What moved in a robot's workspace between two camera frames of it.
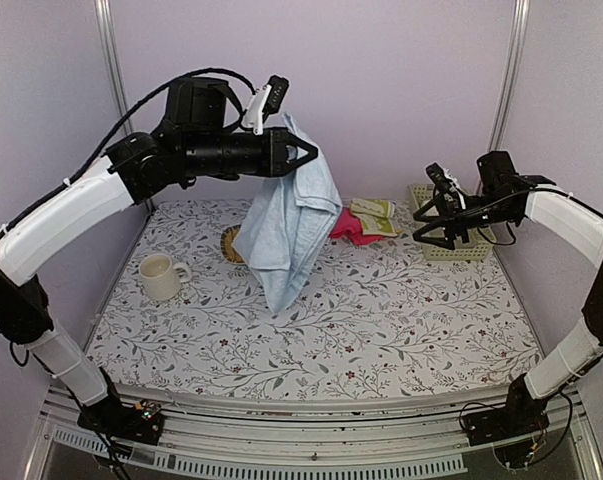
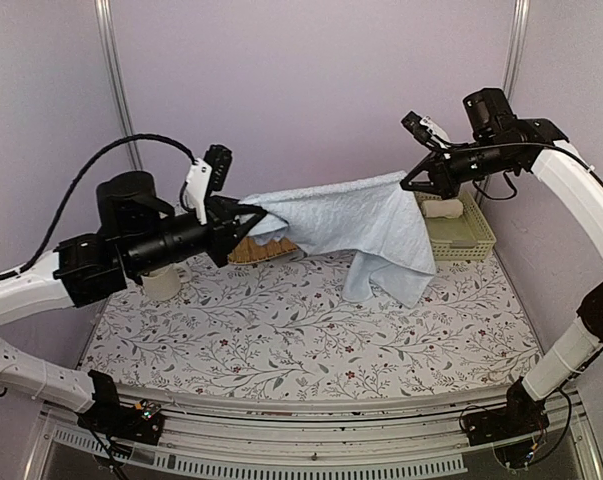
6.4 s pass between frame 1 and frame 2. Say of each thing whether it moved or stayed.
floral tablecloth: stayed
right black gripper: moved
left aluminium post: stayed
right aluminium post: stayed
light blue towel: moved
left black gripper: moved
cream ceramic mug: stayed
